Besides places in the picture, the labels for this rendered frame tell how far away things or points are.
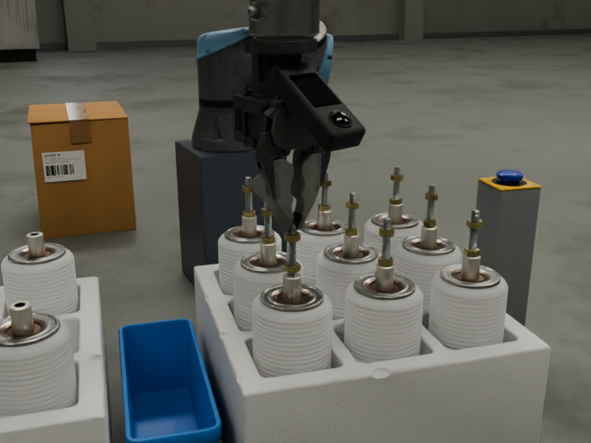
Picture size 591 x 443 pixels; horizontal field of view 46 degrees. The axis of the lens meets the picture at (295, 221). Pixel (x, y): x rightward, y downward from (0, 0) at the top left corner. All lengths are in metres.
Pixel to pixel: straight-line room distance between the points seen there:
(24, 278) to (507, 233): 0.71
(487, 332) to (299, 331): 0.25
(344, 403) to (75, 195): 1.18
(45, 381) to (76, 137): 1.10
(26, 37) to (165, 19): 2.10
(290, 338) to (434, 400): 0.19
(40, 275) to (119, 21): 7.50
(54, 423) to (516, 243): 0.72
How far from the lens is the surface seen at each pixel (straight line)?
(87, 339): 0.92
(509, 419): 0.94
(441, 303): 0.89
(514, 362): 0.90
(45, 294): 0.99
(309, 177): 0.77
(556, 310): 1.47
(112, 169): 1.83
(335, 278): 0.93
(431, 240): 0.99
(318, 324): 0.80
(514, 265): 1.15
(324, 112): 0.70
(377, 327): 0.83
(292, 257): 0.80
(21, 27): 6.97
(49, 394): 0.79
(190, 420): 1.06
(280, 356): 0.81
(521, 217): 1.12
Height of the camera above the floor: 0.59
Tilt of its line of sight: 18 degrees down
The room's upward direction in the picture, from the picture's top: straight up
